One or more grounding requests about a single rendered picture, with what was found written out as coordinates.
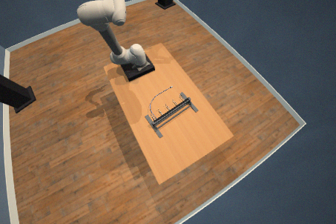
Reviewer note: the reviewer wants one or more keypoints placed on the dark grey patch panel rack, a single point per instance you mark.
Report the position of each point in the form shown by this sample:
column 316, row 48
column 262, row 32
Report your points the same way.
column 187, row 100

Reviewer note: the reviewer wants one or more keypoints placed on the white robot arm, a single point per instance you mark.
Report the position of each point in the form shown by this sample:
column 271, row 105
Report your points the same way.
column 98, row 14

